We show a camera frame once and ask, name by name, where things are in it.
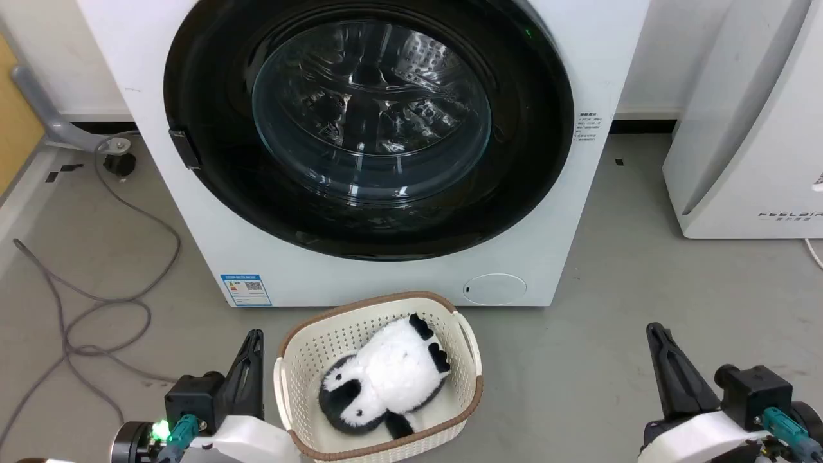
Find black caster wheel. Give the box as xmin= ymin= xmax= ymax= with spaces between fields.
xmin=103 ymin=152 xmax=137 ymax=177

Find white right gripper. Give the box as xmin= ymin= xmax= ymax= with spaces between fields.
xmin=640 ymin=323 xmax=772 ymax=463

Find teal cable plug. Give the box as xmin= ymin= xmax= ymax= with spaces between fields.
xmin=762 ymin=407 xmax=808 ymax=449
xmin=168 ymin=415 xmax=200 ymax=446

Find white air purifier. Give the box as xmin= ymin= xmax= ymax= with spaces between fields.
xmin=662 ymin=0 xmax=823 ymax=239

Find teal left cable plug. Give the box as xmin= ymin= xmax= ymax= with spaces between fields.
xmin=168 ymin=415 xmax=200 ymax=446

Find black round glass washer door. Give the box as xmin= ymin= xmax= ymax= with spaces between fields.
xmin=163 ymin=0 xmax=575 ymax=262

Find white text info sticker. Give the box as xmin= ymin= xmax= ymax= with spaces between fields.
xmin=575 ymin=111 xmax=605 ymax=150

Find teal right cable plug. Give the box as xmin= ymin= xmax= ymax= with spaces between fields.
xmin=762 ymin=407 xmax=808 ymax=449

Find panda plush toy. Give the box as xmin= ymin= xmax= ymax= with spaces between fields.
xmin=318 ymin=313 xmax=451 ymax=440

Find white front-load washing machine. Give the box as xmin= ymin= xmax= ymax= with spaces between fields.
xmin=76 ymin=0 xmax=651 ymax=308

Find wooden panel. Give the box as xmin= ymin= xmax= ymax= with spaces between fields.
xmin=0 ymin=35 xmax=46 ymax=197

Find blue energy label sticker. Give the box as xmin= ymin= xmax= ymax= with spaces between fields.
xmin=220 ymin=274 xmax=272 ymax=307

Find round white filter cover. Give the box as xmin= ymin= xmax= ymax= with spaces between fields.
xmin=463 ymin=273 xmax=527 ymax=305

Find grey metal stand leg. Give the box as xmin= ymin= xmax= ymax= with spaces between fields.
xmin=11 ymin=64 xmax=129 ymax=153

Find grey floor cable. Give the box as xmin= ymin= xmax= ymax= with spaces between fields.
xmin=0 ymin=132 xmax=182 ymax=451

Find cream plastic laundry basket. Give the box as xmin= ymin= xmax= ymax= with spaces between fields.
xmin=274 ymin=291 xmax=484 ymax=462

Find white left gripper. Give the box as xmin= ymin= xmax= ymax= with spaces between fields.
xmin=193 ymin=330 xmax=309 ymax=463

